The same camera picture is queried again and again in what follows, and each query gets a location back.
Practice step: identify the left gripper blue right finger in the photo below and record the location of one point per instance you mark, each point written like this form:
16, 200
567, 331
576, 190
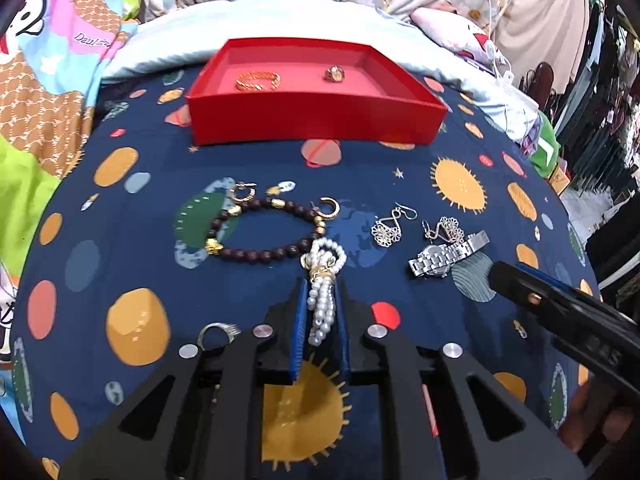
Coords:
342, 330

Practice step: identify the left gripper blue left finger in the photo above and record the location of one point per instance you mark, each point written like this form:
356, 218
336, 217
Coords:
298, 330

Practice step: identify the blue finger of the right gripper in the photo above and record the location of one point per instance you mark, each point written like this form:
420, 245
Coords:
548, 287

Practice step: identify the gold hoop earring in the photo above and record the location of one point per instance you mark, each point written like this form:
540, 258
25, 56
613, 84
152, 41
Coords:
327, 208
242, 192

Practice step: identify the gold twisted bangle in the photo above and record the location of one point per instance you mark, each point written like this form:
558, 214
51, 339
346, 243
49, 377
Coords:
257, 81

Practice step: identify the person right hand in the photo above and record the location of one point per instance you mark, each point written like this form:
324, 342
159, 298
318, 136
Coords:
588, 413

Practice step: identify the navy planet print bedsheet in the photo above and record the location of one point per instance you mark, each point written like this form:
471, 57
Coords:
141, 254

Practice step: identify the dark red chair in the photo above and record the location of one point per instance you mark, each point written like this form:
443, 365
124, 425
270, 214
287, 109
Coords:
537, 84

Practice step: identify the red cardboard tray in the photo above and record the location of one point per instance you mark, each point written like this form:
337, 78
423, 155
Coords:
378, 100

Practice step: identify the white pink cartoon pillow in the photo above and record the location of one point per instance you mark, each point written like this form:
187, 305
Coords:
458, 35

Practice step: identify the beige curtain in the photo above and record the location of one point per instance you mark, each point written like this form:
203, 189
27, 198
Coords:
531, 32

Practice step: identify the light blue pillow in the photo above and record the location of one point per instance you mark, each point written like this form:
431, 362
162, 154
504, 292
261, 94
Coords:
195, 33

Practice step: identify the colourful monkey cartoon blanket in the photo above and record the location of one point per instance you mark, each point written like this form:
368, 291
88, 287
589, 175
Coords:
53, 55

